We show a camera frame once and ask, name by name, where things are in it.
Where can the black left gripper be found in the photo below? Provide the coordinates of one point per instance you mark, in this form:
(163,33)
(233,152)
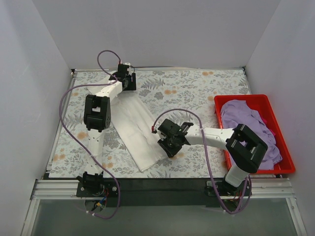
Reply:
(130,82)

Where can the white t shirt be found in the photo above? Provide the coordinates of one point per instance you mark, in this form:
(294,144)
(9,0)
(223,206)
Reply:
(133,121)

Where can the floral patterned table mat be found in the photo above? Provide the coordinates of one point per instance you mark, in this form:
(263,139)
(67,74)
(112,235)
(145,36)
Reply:
(179,95)

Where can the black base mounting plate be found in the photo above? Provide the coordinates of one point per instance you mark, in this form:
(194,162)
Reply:
(148,192)

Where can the aluminium table frame rail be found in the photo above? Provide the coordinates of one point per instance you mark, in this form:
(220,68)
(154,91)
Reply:
(53,189)

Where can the purple t shirt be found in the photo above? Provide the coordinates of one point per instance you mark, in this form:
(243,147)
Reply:
(236,112)

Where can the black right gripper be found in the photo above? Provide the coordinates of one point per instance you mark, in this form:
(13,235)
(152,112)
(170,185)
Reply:
(168,145)

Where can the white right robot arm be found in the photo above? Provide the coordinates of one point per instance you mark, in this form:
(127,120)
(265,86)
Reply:
(244,146)

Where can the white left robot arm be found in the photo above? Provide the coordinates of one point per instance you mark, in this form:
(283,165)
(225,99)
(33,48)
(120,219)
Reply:
(97,118)

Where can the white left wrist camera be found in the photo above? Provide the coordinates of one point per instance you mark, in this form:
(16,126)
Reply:
(127,67)

